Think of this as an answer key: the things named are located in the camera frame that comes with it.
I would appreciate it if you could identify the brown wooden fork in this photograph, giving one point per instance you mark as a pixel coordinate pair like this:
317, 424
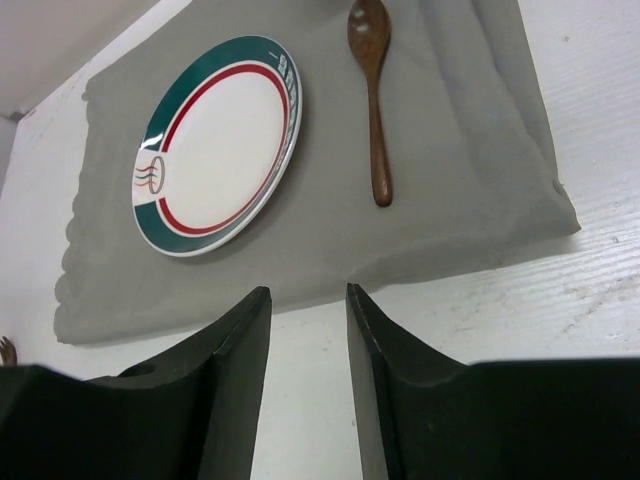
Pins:
8, 352

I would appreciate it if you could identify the white plate green rim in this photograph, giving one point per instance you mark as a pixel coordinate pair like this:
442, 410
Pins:
217, 146

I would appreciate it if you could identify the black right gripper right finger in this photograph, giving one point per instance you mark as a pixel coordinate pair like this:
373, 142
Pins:
423, 415

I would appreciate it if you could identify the grey cloth placemat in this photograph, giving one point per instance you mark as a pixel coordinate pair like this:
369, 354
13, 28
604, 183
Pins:
469, 144

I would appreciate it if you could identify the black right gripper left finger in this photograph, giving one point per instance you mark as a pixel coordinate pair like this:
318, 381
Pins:
190, 412

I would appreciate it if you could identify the brown wooden spoon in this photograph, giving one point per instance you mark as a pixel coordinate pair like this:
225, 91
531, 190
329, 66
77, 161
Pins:
369, 34

